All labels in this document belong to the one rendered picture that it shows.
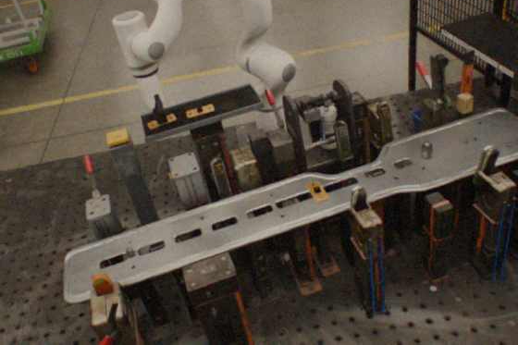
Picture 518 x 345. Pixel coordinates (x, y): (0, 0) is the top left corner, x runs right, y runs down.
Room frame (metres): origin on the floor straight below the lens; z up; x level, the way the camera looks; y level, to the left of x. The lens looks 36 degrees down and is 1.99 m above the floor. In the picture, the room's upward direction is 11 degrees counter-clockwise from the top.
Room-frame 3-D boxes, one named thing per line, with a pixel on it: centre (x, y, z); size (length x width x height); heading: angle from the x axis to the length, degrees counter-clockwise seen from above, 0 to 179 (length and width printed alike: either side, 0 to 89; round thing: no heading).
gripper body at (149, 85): (1.36, 0.27, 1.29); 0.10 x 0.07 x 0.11; 20
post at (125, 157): (1.33, 0.40, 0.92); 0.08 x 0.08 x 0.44; 11
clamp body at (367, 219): (0.93, -0.23, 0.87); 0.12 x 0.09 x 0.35; 11
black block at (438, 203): (0.98, -0.44, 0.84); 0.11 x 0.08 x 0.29; 11
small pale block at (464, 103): (1.32, -0.65, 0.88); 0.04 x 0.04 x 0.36; 11
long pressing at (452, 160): (1.08, -0.12, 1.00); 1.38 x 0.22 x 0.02; 101
